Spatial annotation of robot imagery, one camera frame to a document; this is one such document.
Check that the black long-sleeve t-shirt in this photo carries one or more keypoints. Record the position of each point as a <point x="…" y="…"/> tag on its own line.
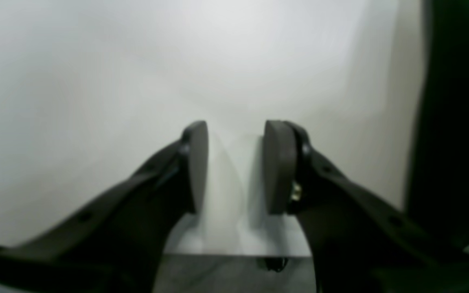
<point x="437" y="195"/>

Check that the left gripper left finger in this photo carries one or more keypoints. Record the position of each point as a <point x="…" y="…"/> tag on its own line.
<point x="114" y="243"/>

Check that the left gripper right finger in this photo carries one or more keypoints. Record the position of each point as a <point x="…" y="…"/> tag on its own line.
<point x="358" y="242"/>

